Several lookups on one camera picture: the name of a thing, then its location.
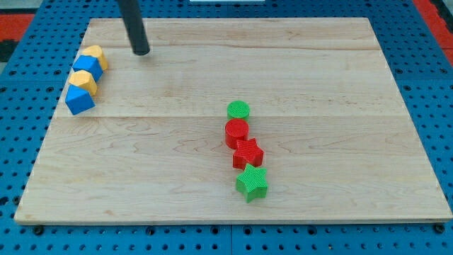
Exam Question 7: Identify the yellow hexagon block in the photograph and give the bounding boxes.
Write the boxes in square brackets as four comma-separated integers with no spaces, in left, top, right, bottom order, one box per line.
[69,70,98,96]

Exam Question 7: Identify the red cylinder block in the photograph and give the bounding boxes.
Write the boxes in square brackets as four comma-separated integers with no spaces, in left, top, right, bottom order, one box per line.
[225,118,249,149]

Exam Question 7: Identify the green cylinder block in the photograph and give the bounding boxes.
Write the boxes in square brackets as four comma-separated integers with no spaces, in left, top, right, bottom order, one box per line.
[226,101,251,121]

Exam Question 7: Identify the red star block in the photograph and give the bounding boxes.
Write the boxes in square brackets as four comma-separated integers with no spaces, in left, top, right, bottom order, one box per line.
[232,138,264,170]

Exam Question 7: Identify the green star block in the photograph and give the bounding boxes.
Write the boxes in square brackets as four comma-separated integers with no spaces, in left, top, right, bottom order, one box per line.
[236,164,268,203]

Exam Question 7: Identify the blue cube block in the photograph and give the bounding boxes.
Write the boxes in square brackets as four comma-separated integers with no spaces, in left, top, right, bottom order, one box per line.
[72,55,103,81]

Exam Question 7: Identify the blue triangle block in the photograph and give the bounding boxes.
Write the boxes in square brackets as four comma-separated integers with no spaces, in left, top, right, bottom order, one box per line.
[64,85,96,115]

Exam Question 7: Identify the yellow pentagon block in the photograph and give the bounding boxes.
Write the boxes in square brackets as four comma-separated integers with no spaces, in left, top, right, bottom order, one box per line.
[81,45,108,71]

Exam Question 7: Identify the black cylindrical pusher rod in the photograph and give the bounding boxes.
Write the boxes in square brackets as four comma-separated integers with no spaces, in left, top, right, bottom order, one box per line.
[117,0,151,56]

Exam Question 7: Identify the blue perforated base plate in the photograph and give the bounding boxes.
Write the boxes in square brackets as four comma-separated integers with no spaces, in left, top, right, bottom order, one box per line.
[1,0,452,254]

